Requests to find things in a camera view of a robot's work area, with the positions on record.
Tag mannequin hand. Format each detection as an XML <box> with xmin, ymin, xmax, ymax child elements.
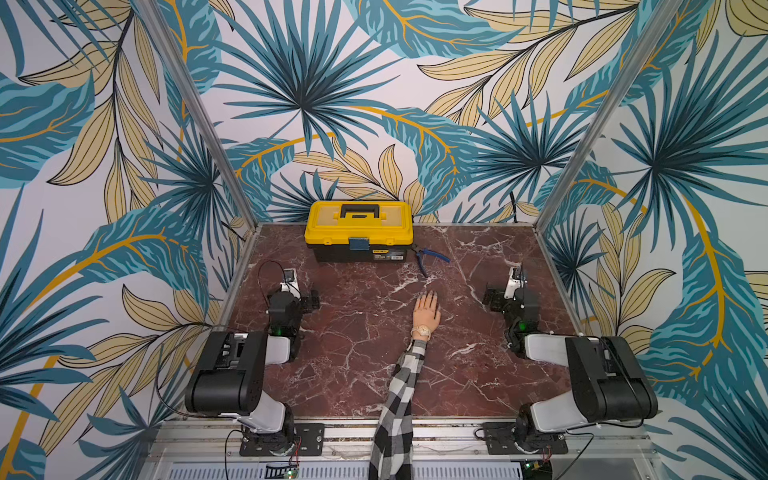
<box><xmin>412</xmin><ymin>291</ymin><xmax>441</xmax><ymax>334</ymax></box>

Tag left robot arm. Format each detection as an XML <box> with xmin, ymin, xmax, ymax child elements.
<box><xmin>184</xmin><ymin>282</ymin><xmax>320</xmax><ymax>456</ymax></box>

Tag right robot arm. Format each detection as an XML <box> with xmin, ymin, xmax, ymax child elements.
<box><xmin>482</xmin><ymin>287</ymin><xmax>658</xmax><ymax>455</ymax></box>

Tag yellow black toolbox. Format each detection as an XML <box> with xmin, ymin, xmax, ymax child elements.
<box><xmin>304</xmin><ymin>201</ymin><xmax>414</xmax><ymax>263</ymax></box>

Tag black white plaid sleeve arm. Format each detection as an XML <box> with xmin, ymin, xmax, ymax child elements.
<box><xmin>368</xmin><ymin>340</ymin><xmax>427</xmax><ymax>480</ymax></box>

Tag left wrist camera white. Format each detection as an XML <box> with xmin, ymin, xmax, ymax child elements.
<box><xmin>281</xmin><ymin>268</ymin><xmax>301</xmax><ymax>298</ymax></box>

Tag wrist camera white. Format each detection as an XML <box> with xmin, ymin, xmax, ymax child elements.
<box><xmin>281</xmin><ymin>268</ymin><xmax>301</xmax><ymax>298</ymax></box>
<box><xmin>504</xmin><ymin>265</ymin><xmax>527</xmax><ymax>299</ymax></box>

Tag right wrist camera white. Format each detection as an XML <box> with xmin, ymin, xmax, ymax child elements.
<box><xmin>504</xmin><ymin>265</ymin><xmax>527</xmax><ymax>299</ymax></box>

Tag blue handled pliers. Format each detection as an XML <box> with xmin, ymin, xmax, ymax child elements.
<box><xmin>411</xmin><ymin>246</ymin><xmax>451</xmax><ymax>279</ymax></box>

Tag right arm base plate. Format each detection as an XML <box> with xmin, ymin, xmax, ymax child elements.
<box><xmin>475</xmin><ymin>422</ymin><xmax>568</xmax><ymax>457</ymax></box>

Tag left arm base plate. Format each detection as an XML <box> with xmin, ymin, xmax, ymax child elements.
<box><xmin>239</xmin><ymin>423</ymin><xmax>325</xmax><ymax>457</ymax></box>

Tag left aluminium frame post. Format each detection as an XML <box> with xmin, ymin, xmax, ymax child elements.
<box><xmin>136</xmin><ymin>0</ymin><xmax>258</xmax><ymax>232</ymax></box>

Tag aluminium frame post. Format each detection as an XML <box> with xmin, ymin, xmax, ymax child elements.
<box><xmin>136</xmin><ymin>0</ymin><xmax>258</xmax><ymax>232</ymax></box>
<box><xmin>534</xmin><ymin>0</ymin><xmax>683</xmax><ymax>235</ymax></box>

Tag right aluminium frame post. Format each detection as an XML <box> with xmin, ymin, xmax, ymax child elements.
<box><xmin>534</xmin><ymin>0</ymin><xmax>683</xmax><ymax>235</ymax></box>

